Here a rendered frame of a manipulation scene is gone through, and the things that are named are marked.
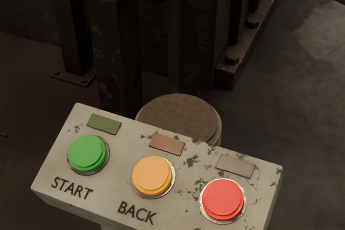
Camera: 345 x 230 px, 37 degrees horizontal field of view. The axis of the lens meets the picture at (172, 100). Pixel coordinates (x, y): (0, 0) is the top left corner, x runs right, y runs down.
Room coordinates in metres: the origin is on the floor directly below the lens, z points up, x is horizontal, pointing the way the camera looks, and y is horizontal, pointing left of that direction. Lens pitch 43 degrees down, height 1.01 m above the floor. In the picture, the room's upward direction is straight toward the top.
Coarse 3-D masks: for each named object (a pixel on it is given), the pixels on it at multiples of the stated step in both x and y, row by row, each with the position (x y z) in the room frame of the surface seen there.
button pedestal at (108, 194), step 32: (64, 128) 0.40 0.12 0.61; (128, 128) 0.39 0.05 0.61; (160, 128) 0.38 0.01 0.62; (64, 160) 0.36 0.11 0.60; (128, 160) 0.35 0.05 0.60; (192, 160) 0.35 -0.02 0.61; (256, 160) 0.34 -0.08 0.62; (64, 192) 0.33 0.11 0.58; (96, 192) 0.32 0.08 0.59; (128, 192) 0.32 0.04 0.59; (192, 192) 0.31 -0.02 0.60; (256, 192) 0.31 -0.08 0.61; (128, 224) 0.29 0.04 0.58; (160, 224) 0.29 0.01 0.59; (192, 224) 0.28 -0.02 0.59; (224, 224) 0.28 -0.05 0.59; (256, 224) 0.28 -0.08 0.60
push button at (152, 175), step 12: (156, 156) 0.35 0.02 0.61; (144, 168) 0.33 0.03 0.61; (156, 168) 0.33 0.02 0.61; (168, 168) 0.33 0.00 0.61; (132, 180) 0.33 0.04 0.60; (144, 180) 0.32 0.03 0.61; (156, 180) 0.32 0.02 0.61; (168, 180) 0.32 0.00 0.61; (144, 192) 0.31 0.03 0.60; (156, 192) 0.31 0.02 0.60
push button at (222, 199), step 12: (216, 180) 0.32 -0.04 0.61; (228, 180) 0.32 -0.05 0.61; (204, 192) 0.31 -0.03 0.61; (216, 192) 0.30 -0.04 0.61; (228, 192) 0.30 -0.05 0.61; (240, 192) 0.30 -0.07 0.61; (204, 204) 0.30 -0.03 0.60; (216, 204) 0.29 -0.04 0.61; (228, 204) 0.29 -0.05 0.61; (240, 204) 0.29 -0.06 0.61; (216, 216) 0.28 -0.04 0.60; (228, 216) 0.28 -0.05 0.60
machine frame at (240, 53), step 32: (0, 0) 1.44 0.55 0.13; (32, 0) 1.38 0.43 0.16; (224, 0) 1.20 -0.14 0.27; (256, 0) 1.45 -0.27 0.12; (32, 32) 1.40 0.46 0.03; (160, 32) 1.21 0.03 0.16; (224, 32) 1.22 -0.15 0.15; (256, 32) 1.34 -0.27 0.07; (160, 64) 1.21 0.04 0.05; (224, 64) 1.18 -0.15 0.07
